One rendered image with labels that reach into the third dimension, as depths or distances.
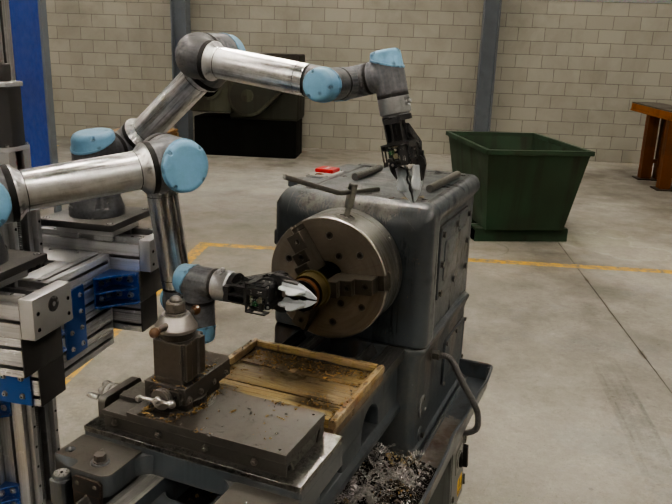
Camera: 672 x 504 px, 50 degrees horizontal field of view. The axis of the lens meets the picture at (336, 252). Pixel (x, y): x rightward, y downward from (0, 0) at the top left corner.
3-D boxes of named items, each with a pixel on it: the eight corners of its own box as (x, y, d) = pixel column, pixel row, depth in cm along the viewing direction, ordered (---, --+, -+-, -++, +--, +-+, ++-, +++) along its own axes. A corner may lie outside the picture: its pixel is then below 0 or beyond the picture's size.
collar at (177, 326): (171, 317, 138) (170, 303, 138) (206, 324, 135) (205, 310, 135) (145, 331, 131) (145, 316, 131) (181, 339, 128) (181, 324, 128)
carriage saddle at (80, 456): (147, 408, 155) (146, 383, 153) (344, 461, 138) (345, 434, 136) (42, 481, 129) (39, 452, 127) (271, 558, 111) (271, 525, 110)
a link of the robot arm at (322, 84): (155, 27, 172) (336, 61, 153) (184, 28, 181) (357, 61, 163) (152, 76, 175) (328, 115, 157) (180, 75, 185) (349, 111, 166)
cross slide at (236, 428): (142, 387, 152) (141, 368, 150) (325, 434, 136) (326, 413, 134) (86, 423, 137) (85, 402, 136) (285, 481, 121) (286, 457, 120)
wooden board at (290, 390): (253, 351, 186) (253, 337, 185) (384, 380, 172) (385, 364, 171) (187, 401, 159) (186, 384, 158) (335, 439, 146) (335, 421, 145)
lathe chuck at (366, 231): (277, 303, 195) (298, 194, 185) (382, 343, 186) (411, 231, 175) (261, 313, 187) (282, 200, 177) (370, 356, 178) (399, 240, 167)
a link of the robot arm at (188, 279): (189, 290, 179) (188, 257, 177) (226, 297, 175) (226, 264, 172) (170, 299, 172) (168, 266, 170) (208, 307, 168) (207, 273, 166)
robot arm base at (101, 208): (57, 216, 196) (54, 180, 193) (88, 205, 210) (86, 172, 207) (106, 221, 192) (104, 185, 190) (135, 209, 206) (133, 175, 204)
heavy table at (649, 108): (620, 170, 1059) (630, 101, 1031) (651, 171, 1055) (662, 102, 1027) (656, 190, 905) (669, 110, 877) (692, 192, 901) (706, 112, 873)
